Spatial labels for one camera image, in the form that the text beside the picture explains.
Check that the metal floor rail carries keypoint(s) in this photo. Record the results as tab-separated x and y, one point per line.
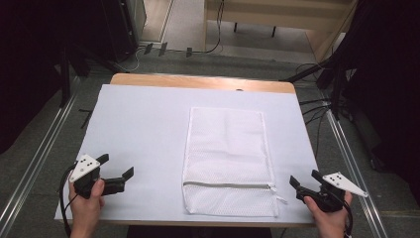
36	162
353	172

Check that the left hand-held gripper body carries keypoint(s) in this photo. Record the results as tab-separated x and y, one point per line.
85	163

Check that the white table cover sheet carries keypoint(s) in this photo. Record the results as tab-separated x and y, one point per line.
142	132

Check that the person's left hand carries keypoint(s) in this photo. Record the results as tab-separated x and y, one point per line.
84	213

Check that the dark curtain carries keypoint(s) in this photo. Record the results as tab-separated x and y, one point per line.
29	49
386	66

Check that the black metal stand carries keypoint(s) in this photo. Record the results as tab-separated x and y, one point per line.
337	89
65	79

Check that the black cabinet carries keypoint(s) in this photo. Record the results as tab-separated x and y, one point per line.
124	26

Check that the white mesh laundry bag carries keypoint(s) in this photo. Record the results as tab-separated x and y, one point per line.
228	148

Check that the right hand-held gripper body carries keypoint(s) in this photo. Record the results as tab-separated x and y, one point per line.
333	195

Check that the person's right hand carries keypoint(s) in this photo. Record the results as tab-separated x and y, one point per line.
330	224

